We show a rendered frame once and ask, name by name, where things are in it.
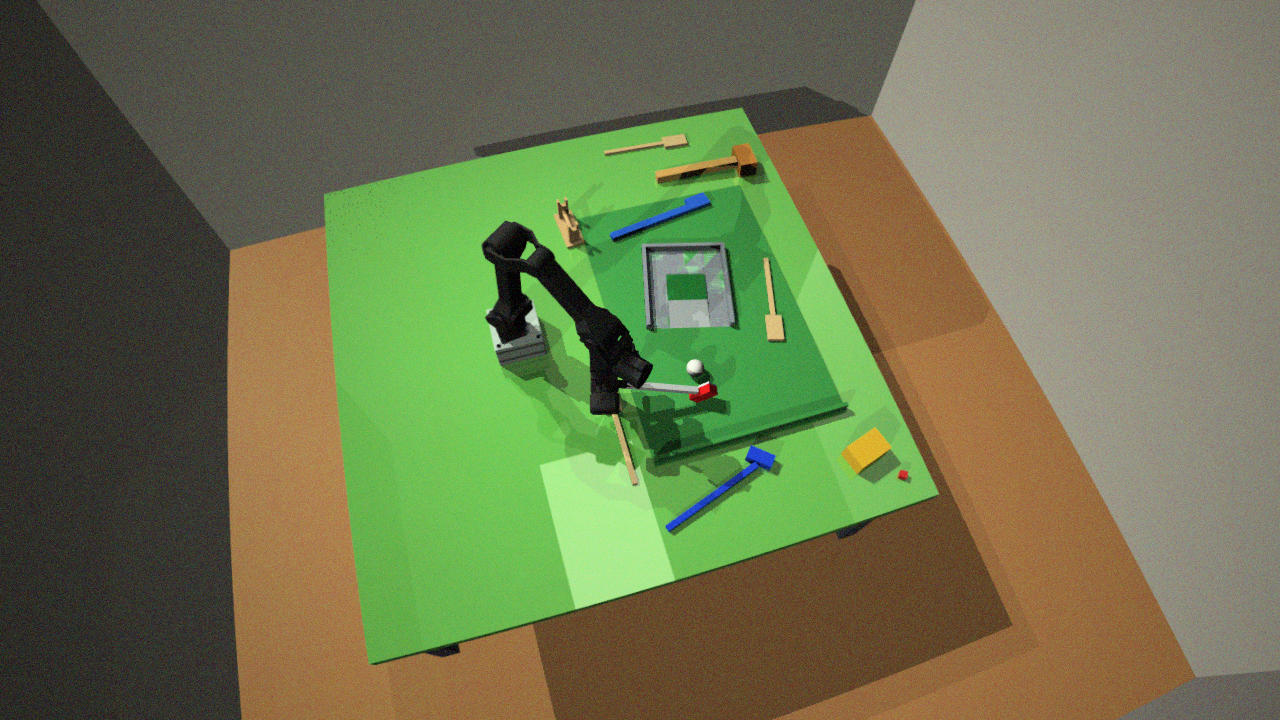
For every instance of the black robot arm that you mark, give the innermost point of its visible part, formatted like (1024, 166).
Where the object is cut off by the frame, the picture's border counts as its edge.
(597, 327)

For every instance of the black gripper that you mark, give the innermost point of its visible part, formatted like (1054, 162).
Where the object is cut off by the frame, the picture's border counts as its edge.
(604, 399)

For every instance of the yellow block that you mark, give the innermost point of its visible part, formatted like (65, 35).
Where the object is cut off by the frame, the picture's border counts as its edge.
(866, 450)

